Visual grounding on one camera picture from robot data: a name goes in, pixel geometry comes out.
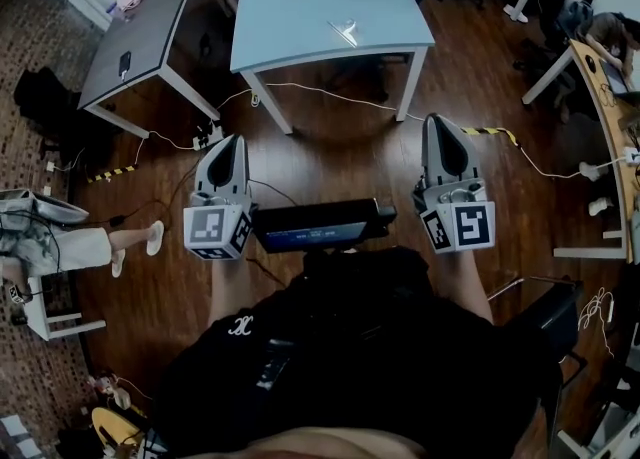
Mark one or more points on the grey hand-held device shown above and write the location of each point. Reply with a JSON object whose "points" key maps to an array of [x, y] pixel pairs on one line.
{"points": [[45, 207]]}

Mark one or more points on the black chair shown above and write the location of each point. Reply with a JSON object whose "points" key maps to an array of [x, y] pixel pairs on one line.
{"points": [[552, 314]]}

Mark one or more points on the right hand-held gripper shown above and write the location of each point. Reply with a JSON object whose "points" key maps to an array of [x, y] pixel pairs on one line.
{"points": [[465, 227]]}

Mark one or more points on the black bag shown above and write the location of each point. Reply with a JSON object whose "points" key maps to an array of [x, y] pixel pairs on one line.
{"points": [[45, 97]]}

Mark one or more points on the white power strip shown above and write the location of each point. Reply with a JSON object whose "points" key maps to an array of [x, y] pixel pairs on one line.
{"points": [[207, 137]]}

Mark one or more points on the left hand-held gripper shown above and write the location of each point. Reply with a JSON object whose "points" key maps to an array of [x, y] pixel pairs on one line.
{"points": [[217, 192]]}

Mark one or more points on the clear plastic piece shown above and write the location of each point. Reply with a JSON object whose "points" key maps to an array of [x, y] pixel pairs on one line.
{"points": [[347, 33]]}

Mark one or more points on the person's black shirt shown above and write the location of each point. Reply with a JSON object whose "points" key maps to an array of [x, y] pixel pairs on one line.
{"points": [[360, 357]]}

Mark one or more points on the person's left forearm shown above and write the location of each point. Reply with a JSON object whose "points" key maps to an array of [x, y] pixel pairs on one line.
{"points": [[230, 292]]}

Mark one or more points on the person's right forearm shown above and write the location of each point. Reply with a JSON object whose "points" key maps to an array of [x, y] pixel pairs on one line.
{"points": [[462, 287]]}

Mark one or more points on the yellow black striped tape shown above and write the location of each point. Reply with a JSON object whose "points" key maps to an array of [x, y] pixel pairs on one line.
{"points": [[112, 173], [492, 131]]}

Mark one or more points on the light blue table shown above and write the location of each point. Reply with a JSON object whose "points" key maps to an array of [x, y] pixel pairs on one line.
{"points": [[300, 17]]}

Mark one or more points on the black phone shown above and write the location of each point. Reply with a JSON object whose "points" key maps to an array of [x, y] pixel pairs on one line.
{"points": [[125, 63]]}

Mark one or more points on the dark grey table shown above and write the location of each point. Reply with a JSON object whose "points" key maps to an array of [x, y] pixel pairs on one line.
{"points": [[140, 42]]}

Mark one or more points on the grey backpack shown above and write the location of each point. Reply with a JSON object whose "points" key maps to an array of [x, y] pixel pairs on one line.
{"points": [[575, 19]]}

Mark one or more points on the black chest-mounted screen device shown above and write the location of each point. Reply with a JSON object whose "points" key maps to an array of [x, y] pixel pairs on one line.
{"points": [[315, 227]]}

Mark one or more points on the white stool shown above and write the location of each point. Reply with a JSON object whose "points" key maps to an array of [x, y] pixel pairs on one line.
{"points": [[45, 307]]}

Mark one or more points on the curved wooden desk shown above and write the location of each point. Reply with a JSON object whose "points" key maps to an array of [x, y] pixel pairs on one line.
{"points": [[602, 112]]}

